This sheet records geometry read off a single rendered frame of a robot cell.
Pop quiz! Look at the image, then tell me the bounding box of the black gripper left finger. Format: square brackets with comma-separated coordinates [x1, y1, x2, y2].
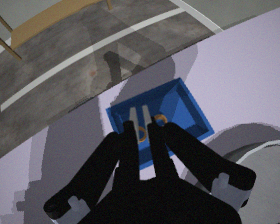
[43, 107, 140, 224]

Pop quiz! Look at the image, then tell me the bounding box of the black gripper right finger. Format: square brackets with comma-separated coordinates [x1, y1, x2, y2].
[142, 105, 256, 224]

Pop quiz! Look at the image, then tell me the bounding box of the grey round turning table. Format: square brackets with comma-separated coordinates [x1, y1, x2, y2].
[223, 140, 280, 224]

